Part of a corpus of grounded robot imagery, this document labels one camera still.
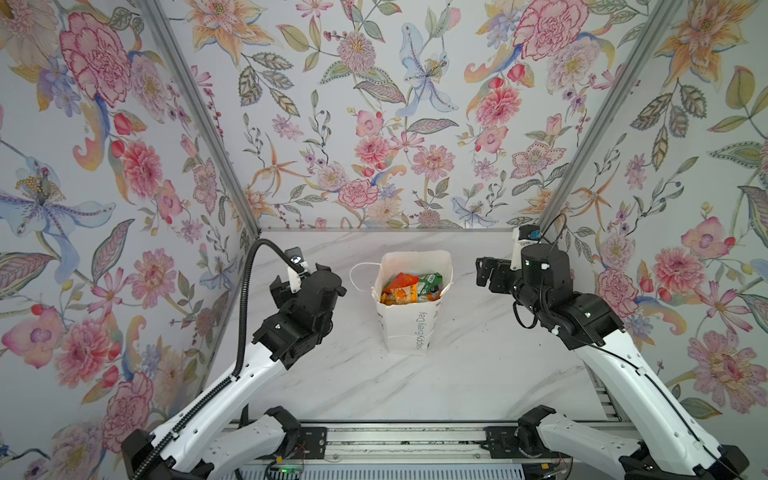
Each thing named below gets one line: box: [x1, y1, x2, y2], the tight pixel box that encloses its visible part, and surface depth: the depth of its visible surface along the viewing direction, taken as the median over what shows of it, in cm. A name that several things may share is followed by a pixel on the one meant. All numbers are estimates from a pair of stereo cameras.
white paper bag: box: [372, 250, 454, 355], surface depth 82 cm
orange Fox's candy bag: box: [380, 283, 419, 306], surface depth 78 cm
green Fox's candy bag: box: [418, 272, 443, 296], surface depth 87 cm
